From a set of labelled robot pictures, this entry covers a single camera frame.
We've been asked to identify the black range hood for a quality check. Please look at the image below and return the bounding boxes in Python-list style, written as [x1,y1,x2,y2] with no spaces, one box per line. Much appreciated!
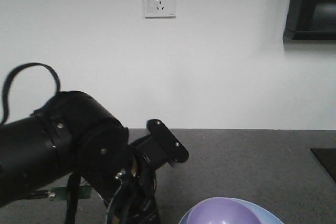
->
[282,0,335,52]

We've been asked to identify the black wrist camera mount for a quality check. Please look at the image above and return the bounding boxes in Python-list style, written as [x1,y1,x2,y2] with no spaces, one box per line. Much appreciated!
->
[131,119,189,170]

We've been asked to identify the light blue plastic plate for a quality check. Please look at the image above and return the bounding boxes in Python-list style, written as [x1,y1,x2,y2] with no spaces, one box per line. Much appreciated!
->
[179,197,282,223]

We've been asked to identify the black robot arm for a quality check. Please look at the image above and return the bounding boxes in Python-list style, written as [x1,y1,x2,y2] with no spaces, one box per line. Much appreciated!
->
[1,91,160,223]

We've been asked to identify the purple plastic bowl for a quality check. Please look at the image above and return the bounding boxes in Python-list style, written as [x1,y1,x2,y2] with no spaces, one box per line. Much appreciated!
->
[186,198,261,224]

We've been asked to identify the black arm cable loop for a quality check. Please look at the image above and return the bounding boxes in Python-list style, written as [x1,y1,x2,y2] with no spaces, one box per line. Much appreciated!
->
[0,62,61,125]

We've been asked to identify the black induction cooktop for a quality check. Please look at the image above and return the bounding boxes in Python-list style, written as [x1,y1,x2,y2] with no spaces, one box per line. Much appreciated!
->
[310,148,336,182]

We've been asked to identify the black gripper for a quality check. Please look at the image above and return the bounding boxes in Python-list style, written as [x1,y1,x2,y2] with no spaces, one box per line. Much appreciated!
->
[104,140,162,223]

